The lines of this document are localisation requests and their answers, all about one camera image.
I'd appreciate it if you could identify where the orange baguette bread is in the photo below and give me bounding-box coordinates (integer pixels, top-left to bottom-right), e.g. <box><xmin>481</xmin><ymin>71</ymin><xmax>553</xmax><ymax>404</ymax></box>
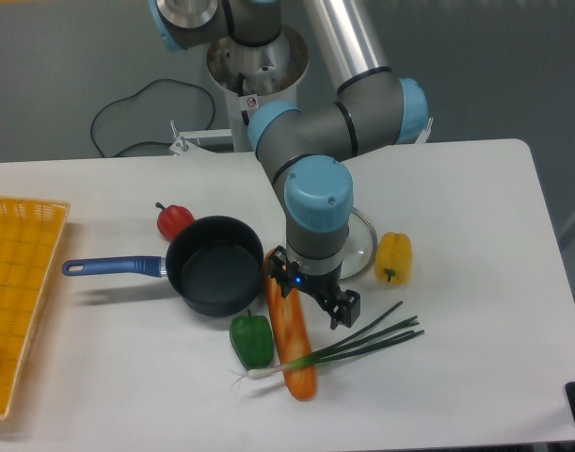
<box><xmin>264</xmin><ymin>249</ymin><xmax>316</xmax><ymax>401</ymax></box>

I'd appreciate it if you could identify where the yellow bell pepper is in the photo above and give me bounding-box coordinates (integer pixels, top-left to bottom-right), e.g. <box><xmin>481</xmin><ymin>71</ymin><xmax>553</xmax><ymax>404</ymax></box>
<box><xmin>375</xmin><ymin>232</ymin><xmax>412</xmax><ymax>285</ymax></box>

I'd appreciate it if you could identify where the glass pot lid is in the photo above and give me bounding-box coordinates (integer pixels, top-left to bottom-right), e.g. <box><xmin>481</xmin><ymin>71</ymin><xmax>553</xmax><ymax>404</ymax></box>
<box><xmin>340</xmin><ymin>207</ymin><xmax>378</xmax><ymax>282</ymax></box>

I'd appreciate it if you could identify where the yellow woven basket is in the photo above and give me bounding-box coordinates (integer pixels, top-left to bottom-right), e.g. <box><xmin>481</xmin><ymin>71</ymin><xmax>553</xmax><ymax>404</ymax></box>
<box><xmin>0</xmin><ymin>196</ymin><xmax>71</xmax><ymax>420</ymax></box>

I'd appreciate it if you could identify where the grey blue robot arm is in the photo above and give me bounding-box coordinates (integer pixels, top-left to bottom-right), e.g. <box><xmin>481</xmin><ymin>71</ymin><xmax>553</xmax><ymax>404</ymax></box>
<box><xmin>150</xmin><ymin>1</ymin><xmax>429</xmax><ymax>327</ymax></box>

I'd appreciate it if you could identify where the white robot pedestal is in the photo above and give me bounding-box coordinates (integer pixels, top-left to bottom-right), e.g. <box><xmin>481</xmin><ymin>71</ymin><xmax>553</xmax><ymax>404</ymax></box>
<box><xmin>207</xmin><ymin>25</ymin><xmax>309</xmax><ymax>152</ymax></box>

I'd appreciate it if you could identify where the black saucepan blue handle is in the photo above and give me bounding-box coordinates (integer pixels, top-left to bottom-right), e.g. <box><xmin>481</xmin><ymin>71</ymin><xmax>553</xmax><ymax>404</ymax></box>
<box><xmin>62</xmin><ymin>216</ymin><xmax>264</xmax><ymax>317</ymax></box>

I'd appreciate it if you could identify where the white metal base frame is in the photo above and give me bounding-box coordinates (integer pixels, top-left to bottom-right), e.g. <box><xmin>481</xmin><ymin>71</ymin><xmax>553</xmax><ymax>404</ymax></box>
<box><xmin>168</xmin><ymin>116</ymin><xmax>435</xmax><ymax>156</ymax></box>

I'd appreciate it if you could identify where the red bell pepper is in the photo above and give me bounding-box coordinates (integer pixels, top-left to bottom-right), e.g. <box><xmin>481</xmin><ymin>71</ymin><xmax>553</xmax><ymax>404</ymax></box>
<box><xmin>155</xmin><ymin>202</ymin><xmax>195</xmax><ymax>242</ymax></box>

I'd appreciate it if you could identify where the green bell pepper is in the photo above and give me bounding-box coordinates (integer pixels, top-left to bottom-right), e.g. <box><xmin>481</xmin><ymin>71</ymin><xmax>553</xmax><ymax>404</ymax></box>
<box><xmin>229</xmin><ymin>312</ymin><xmax>274</xmax><ymax>370</ymax></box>

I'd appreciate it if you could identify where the black cable on floor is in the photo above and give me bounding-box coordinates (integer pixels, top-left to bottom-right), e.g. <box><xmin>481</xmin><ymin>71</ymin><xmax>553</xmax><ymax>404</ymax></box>
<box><xmin>89</xmin><ymin>78</ymin><xmax>216</xmax><ymax>158</ymax></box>

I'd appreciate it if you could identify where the green onion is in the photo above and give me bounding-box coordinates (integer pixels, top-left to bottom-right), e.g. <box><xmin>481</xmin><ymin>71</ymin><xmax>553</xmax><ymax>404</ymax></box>
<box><xmin>237</xmin><ymin>302</ymin><xmax>424</xmax><ymax>380</ymax></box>

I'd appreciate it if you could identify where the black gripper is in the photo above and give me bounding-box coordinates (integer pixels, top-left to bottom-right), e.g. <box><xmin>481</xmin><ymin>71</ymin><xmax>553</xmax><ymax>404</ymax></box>
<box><xmin>266</xmin><ymin>246</ymin><xmax>361</xmax><ymax>330</ymax></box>

